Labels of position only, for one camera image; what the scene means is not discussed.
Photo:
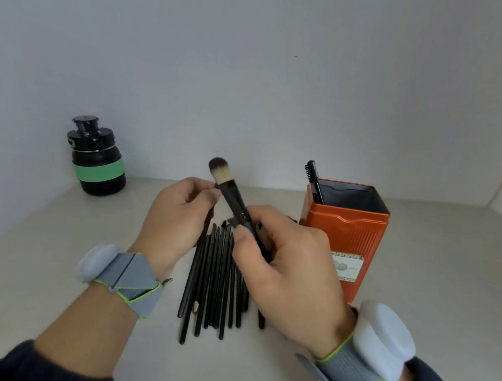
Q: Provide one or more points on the person's right hand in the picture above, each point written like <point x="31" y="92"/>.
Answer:
<point x="295" y="280"/>

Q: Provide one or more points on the person's left hand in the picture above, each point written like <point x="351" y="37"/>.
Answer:
<point x="174" y="221"/>

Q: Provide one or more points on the white foundation makeup brush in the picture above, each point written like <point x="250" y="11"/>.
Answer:
<point x="233" y="197"/>

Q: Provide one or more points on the orange square tin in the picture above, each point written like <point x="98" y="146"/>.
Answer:
<point x="348" y="232"/>

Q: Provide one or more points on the pile of black makeup brushes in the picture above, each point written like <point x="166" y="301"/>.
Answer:
<point x="211" y="290"/>

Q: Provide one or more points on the person's left forearm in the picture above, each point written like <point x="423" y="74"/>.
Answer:
<point x="89" y="332"/>

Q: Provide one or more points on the black green water bottle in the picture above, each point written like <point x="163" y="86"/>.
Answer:
<point x="99" y="175"/>

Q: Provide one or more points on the beige table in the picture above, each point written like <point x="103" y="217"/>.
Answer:
<point x="444" y="279"/>

